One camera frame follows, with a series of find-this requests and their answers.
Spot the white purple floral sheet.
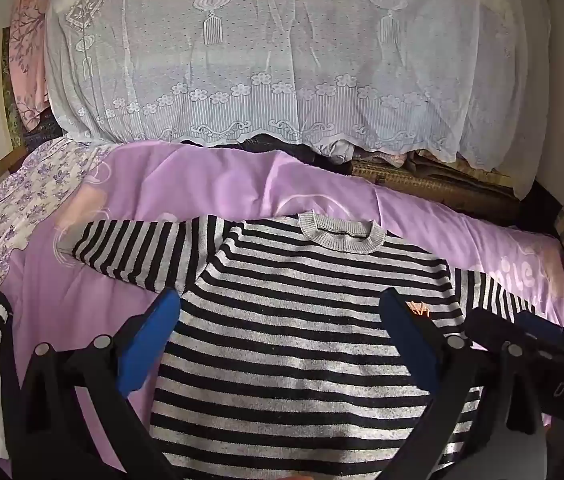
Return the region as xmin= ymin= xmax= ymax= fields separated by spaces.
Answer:
xmin=0 ymin=137 xmax=112 ymax=311

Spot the pink floral cloth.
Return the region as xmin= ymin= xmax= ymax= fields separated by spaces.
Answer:
xmin=9 ymin=0 xmax=57 ymax=116

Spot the pale folded cloth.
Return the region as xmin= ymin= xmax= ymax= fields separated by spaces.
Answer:
xmin=319 ymin=139 xmax=407 ymax=167

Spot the brown wicker basket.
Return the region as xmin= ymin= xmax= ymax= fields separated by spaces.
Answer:
xmin=352 ymin=150 xmax=523 ymax=221

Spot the purple printed bedsheet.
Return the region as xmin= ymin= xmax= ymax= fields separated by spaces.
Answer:
xmin=0 ymin=140 xmax=564 ymax=461

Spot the white lace cover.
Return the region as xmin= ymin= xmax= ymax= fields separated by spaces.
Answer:
xmin=42 ymin=0 xmax=558 ymax=201

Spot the black and white striped sweater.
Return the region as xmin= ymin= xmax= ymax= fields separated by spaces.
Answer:
xmin=56 ymin=210 xmax=538 ymax=480

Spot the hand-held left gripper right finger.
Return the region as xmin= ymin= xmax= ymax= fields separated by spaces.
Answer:
xmin=378 ymin=288 xmax=549 ymax=480

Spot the dark cloth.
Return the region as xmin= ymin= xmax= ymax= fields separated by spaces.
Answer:
xmin=212 ymin=134 xmax=353 ymax=166

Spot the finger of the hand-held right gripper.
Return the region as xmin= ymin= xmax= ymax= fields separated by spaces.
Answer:
xmin=463 ymin=308 xmax=564 ymax=357

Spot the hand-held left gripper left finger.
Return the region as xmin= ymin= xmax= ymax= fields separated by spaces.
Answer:
xmin=6 ymin=287 xmax=183 ymax=480

